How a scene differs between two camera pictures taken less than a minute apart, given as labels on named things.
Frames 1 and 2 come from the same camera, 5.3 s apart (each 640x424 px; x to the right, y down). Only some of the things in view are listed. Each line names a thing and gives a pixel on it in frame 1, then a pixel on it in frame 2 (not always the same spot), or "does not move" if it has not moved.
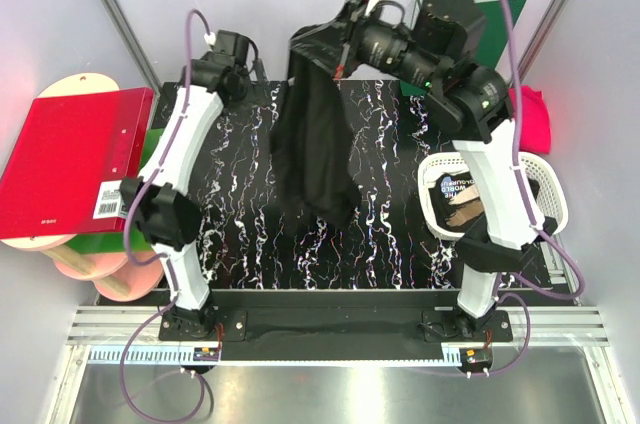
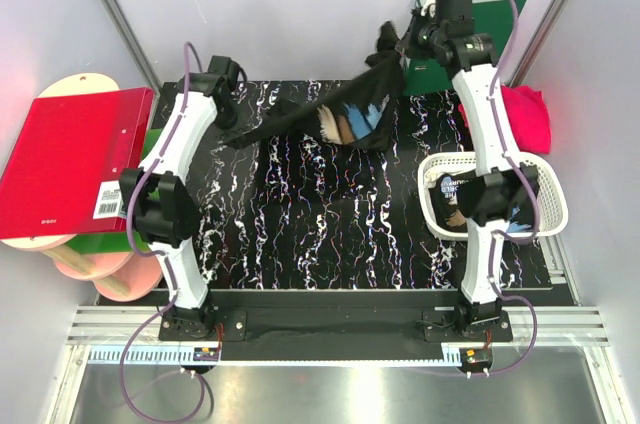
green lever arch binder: [495, 35] does not move
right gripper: [345, 31] → [406, 40]
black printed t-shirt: [312, 168] → [354, 108]
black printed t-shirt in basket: [455, 204] does not move
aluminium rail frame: [540, 336] does not move
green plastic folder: [114, 241] does not move
